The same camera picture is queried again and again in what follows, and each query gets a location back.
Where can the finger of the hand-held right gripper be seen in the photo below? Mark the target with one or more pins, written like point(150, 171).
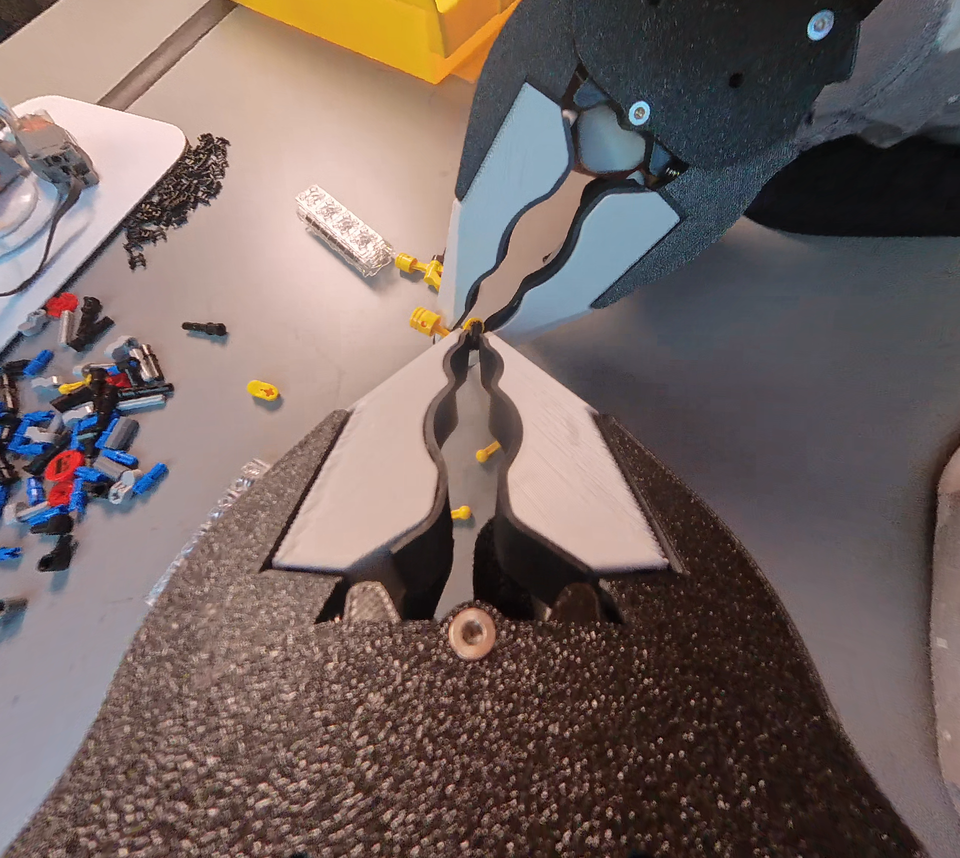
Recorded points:
point(622, 236)
point(510, 168)

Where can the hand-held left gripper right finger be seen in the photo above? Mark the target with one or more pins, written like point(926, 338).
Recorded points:
point(585, 491)

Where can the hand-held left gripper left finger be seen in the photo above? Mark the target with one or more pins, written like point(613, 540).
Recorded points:
point(352, 491)

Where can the transparent cylinder block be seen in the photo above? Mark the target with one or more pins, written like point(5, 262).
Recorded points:
point(251, 472)
point(345, 228)

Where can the yellow piston crank assembly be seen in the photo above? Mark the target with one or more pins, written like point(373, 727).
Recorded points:
point(424, 320)
point(409, 264)

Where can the pile of mixed building parts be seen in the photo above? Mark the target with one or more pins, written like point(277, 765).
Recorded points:
point(67, 468)

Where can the person's right forearm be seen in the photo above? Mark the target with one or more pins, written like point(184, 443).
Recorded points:
point(907, 63)

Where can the grey desk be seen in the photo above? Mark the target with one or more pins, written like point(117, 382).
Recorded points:
point(750, 348)
point(90, 26)

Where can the yellow connecting rod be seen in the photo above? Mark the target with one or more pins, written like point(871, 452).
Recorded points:
point(461, 513)
point(487, 453)

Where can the yellow crank connector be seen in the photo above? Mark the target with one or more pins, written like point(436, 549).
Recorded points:
point(262, 389)

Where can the long black pin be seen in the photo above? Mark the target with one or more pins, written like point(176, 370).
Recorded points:
point(202, 327)

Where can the black angled connector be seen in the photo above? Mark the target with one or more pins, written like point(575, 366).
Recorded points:
point(58, 554)

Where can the pile of black clip pins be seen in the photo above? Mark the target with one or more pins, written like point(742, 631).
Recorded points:
point(180, 191)

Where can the small grey connector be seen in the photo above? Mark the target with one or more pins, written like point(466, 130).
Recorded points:
point(11, 609)

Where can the person's grey speckled sweatshirt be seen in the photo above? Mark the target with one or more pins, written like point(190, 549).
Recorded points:
point(946, 610)

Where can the white metal stand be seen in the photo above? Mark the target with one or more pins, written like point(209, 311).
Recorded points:
point(127, 146)

